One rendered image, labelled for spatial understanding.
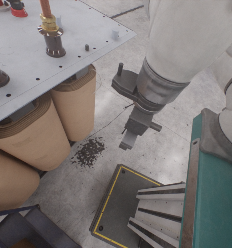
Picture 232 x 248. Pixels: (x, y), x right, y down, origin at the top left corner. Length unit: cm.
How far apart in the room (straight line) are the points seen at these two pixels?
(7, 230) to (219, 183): 131
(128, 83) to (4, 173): 97
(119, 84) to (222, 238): 40
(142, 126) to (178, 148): 209
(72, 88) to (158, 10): 82
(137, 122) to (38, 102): 74
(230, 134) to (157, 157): 169
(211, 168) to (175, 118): 226
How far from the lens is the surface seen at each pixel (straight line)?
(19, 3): 101
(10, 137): 84
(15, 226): 135
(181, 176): 221
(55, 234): 168
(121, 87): 26
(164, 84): 22
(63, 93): 95
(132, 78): 29
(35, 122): 84
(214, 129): 46
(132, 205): 149
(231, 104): 45
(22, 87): 59
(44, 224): 169
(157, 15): 21
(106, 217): 145
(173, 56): 19
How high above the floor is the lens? 175
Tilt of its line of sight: 59 degrees down
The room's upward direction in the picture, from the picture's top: 25 degrees clockwise
